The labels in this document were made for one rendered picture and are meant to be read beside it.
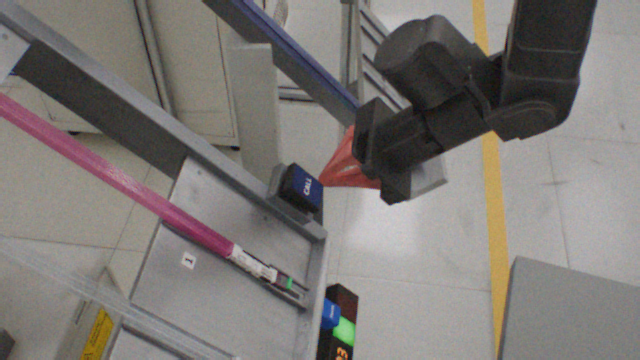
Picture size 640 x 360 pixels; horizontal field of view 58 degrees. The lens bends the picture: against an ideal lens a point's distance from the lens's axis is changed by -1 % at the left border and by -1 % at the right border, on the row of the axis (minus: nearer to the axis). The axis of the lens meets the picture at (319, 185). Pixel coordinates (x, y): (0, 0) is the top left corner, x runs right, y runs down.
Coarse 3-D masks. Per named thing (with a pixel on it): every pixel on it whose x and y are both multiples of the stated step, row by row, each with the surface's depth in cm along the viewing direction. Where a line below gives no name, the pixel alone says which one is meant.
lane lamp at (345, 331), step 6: (342, 318) 71; (342, 324) 71; (348, 324) 71; (336, 330) 69; (342, 330) 70; (348, 330) 71; (354, 330) 72; (336, 336) 69; (342, 336) 70; (348, 336) 70; (348, 342) 70
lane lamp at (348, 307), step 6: (342, 294) 73; (342, 300) 72; (348, 300) 73; (342, 306) 72; (348, 306) 73; (354, 306) 74; (342, 312) 71; (348, 312) 72; (354, 312) 73; (348, 318) 72; (354, 318) 73
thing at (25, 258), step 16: (0, 240) 43; (16, 240) 44; (0, 256) 43; (16, 256) 43; (32, 256) 44; (32, 272) 45; (48, 272) 45; (64, 272) 46; (64, 288) 46; (80, 288) 46; (96, 288) 47; (96, 304) 47; (112, 304) 48; (128, 304) 49; (128, 320) 49; (144, 320) 49; (160, 320) 50; (160, 336) 50; (176, 336) 51; (192, 336) 52; (192, 352) 52; (208, 352) 52; (224, 352) 54
